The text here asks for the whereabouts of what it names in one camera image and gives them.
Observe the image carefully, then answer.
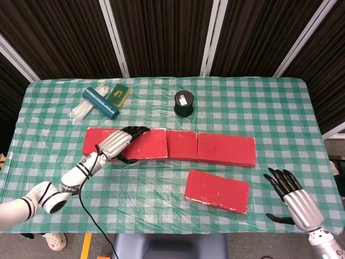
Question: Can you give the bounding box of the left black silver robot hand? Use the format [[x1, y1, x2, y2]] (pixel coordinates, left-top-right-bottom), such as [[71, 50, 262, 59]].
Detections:
[[96, 125, 151, 165]]

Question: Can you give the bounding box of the red brick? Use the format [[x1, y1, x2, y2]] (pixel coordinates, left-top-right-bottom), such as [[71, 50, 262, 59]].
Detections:
[[166, 130, 199, 162], [196, 132, 257, 168], [184, 169, 251, 215], [118, 128, 168, 162], [82, 127, 122, 162]]

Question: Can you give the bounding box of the green white checkered tablecloth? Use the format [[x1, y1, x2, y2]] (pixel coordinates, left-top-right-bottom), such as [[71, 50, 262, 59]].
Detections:
[[0, 77, 345, 235]]

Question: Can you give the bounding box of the white partition frame post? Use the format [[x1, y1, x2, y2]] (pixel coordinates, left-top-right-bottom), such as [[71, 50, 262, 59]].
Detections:
[[200, 0, 229, 78], [272, 0, 333, 78], [98, 0, 130, 78], [0, 35, 40, 81], [322, 121, 345, 140]]

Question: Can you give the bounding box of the bundle of clear straws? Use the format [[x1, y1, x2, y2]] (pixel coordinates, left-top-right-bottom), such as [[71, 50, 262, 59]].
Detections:
[[68, 83, 110, 125]]

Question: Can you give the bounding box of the green yellow sponge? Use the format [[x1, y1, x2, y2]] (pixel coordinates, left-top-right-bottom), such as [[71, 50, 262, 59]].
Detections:
[[107, 84, 131, 108]]

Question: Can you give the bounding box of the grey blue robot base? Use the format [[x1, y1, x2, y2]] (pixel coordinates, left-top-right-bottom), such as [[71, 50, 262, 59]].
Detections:
[[112, 233, 229, 259]]

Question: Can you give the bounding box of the blue cylindrical tube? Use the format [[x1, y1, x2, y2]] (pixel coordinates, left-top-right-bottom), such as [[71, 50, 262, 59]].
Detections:
[[82, 86, 120, 119]]

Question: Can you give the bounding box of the dark green mesh cup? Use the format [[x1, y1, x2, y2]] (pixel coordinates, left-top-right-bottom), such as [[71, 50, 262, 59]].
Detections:
[[174, 90, 195, 118]]

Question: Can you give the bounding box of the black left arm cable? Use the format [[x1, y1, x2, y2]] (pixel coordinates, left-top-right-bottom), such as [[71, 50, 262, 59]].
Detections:
[[77, 145, 119, 259]]

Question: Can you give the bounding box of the white clog shoe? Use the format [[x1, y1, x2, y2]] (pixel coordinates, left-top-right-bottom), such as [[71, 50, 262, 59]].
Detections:
[[42, 232, 67, 252]]

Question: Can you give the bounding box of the yellow floor tape strip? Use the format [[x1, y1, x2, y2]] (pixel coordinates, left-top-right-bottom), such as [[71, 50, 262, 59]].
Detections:
[[80, 233, 93, 259]]

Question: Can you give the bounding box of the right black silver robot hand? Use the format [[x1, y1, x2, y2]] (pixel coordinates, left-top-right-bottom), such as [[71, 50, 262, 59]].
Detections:
[[263, 167, 326, 233]]

